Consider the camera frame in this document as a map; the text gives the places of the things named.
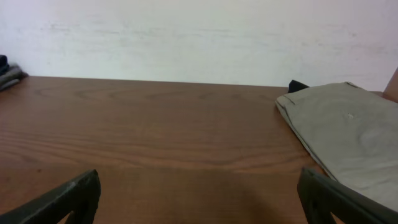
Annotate black garment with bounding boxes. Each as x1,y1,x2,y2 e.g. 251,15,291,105
288,80,308,93

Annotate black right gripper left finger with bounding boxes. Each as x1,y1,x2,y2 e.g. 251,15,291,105
1,169,101,224

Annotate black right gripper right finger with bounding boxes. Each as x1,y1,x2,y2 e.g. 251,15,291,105
297,167,397,224

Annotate folded grey garment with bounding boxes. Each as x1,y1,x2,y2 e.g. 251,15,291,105
1,65,29,91

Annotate khaki green shorts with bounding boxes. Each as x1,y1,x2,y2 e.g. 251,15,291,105
275,82,397,210

